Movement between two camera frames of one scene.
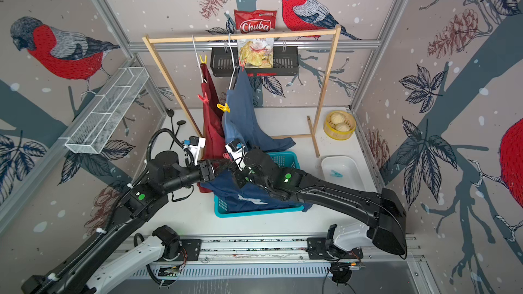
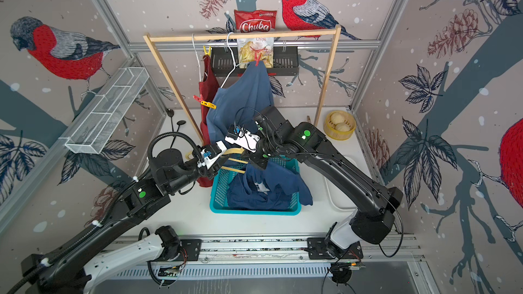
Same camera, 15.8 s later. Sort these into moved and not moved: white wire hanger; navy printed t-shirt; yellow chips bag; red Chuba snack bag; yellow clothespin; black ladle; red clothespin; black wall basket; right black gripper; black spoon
Moved: red clothespin; yellow clothespin; navy printed t-shirt; right black gripper
Not moved: white wire hanger; yellow chips bag; black spoon; black wall basket; black ladle; red Chuba snack bag
